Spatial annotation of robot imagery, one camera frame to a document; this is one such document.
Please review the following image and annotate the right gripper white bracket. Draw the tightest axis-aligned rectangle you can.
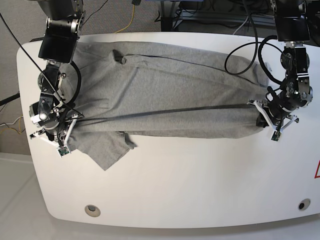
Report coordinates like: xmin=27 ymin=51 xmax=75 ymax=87
xmin=29 ymin=113 xmax=81 ymax=154

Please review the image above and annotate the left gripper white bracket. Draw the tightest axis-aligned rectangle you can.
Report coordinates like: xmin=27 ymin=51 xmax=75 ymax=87
xmin=247 ymin=99 xmax=299 ymax=137

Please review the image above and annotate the grey T-shirt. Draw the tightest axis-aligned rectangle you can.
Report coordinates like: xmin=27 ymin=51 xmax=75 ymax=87
xmin=68 ymin=42 xmax=268 ymax=170

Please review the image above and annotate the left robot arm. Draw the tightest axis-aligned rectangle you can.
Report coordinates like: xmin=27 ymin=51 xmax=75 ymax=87
xmin=248 ymin=0 xmax=313 ymax=142

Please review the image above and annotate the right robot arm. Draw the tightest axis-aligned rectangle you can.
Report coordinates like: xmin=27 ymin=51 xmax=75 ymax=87
xmin=29 ymin=0 xmax=86 ymax=157

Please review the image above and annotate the left table grommet hole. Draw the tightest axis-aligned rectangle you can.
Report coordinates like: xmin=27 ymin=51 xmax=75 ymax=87
xmin=84 ymin=205 xmax=101 ymax=218

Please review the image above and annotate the table grommet hole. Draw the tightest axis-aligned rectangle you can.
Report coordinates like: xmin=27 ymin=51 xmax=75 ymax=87
xmin=298 ymin=198 xmax=311 ymax=211
xmin=84 ymin=205 xmax=101 ymax=218

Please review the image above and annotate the red triangle sticker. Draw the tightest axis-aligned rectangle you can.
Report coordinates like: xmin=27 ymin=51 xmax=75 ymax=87
xmin=314 ymin=161 xmax=320 ymax=179

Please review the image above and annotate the right table grommet hole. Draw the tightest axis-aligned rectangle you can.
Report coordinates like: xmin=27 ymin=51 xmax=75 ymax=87
xmin=298 ymin=198 xmax=311 ymax=211

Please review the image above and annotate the black bar behind table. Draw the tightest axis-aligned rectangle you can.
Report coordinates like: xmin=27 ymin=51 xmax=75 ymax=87
xmin=29 ymin=37 xmax=44 ymax=43

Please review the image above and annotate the black table leg stand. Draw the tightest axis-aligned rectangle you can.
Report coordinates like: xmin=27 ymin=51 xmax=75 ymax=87
xmin=157 ymin=0 xmax=181 ymax=32

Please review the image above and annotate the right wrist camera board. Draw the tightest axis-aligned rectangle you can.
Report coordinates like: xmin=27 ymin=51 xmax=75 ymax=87
xmin=57 ymin=147 xmax=71 ymax=158

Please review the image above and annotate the white cable at left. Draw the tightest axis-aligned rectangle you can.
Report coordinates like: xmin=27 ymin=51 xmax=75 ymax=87
xmin=0 ymin=116 xmax=25 ymax=135

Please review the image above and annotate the yellow cable on floor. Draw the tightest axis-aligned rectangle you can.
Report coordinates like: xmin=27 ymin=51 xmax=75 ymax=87
xmin=115 ymin=4 xmax=136 ymax=35

